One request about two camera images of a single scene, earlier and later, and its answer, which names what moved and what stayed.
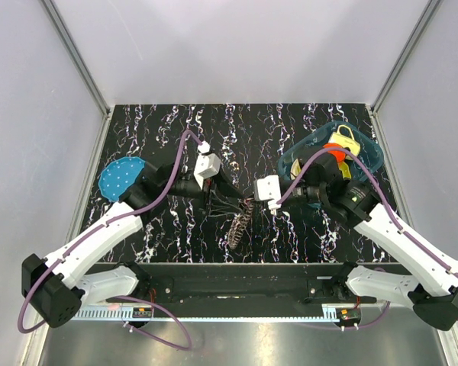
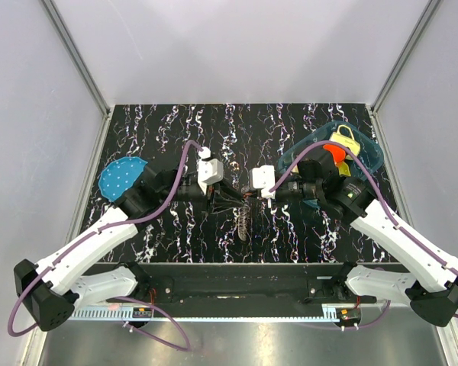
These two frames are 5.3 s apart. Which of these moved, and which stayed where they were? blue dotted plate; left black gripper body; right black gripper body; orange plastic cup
Moved: right black gripper body
Stayed: orange plastic cup; blue dotted plate; left black gripper body
